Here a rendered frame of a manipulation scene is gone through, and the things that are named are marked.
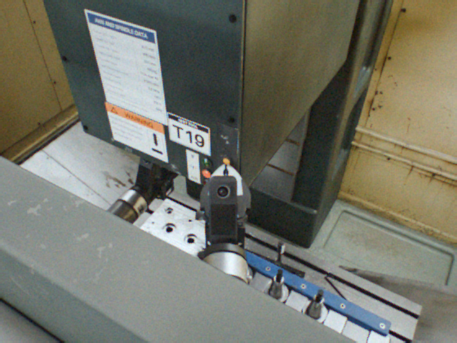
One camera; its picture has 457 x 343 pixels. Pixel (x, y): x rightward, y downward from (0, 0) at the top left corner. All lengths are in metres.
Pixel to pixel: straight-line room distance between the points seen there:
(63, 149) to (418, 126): 1.66
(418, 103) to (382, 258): 0.75
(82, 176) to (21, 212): 2.03
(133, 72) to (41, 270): 0.68
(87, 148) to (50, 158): 0.19
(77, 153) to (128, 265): 2.13
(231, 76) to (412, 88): 1.18
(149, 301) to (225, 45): 0.55
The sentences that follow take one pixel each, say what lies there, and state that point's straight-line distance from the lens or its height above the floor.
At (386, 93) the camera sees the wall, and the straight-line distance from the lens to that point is 1.83.
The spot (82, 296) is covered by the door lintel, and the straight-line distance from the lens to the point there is 0.18.
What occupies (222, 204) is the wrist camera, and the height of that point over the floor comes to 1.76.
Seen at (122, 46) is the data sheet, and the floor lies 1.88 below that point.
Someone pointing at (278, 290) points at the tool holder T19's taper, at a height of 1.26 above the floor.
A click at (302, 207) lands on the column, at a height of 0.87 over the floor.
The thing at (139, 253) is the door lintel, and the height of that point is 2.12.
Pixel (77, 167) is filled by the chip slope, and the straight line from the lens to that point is 2.26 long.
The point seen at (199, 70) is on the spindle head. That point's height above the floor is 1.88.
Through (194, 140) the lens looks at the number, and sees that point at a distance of 0.84.
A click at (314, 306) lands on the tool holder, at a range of 1.14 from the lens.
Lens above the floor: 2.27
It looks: 45 degrees down
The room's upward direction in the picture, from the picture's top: straight up
